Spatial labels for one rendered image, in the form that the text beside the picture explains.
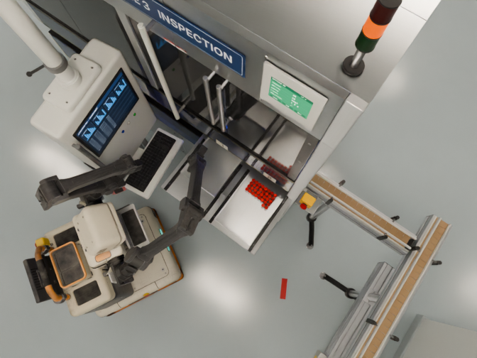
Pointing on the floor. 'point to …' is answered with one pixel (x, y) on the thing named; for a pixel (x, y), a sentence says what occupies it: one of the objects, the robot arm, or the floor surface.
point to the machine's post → (329, 143)
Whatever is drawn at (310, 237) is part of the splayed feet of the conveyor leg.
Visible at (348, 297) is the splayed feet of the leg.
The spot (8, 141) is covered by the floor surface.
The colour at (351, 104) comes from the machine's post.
